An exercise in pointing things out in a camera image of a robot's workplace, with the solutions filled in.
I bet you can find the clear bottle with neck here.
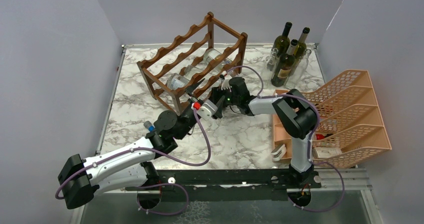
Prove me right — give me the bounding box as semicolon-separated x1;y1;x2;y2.
260;48;279;87

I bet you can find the green wine bottle white label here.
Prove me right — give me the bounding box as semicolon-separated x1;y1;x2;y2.
271;39;298;87

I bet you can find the green wine bottle black cap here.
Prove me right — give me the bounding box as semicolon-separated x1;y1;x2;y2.
273;22;292;58

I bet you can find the green wine bottle silver cap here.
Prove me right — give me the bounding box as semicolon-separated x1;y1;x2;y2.
293;27;310;65

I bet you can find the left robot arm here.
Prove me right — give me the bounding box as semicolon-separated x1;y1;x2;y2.
54;83;227;210

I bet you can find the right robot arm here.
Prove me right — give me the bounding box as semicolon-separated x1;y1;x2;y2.
208;77;320;188

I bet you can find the clear bottle lower rack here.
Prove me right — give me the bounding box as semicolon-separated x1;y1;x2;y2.
166;71;196;90

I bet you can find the clear bottle blue label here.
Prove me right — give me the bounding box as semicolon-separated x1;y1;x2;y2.
203;48;232;74

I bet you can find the brown wooden wine rack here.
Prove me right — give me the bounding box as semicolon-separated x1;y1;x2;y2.
136;11;249;116

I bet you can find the small blue grey cap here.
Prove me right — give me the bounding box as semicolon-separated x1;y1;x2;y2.
143;121;155;132

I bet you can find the orange plastic compartment tray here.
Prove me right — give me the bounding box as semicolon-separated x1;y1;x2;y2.
270;88;299;162

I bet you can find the red item in tray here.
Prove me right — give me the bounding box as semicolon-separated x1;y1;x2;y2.
314;134;333;140

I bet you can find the white box in tray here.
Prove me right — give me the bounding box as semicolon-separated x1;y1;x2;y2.
312;147;342;159

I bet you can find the orange plastic file organizer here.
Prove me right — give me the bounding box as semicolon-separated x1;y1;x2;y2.
305;69;392;169

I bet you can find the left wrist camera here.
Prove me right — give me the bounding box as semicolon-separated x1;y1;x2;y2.
191;100;218;120

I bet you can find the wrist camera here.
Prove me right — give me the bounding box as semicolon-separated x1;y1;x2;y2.
191;100;218;120
219;71;232;90

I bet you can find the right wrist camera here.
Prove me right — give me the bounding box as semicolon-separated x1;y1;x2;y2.
219;71;232;90

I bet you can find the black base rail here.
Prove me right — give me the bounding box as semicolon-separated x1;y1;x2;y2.
125;169;321;202

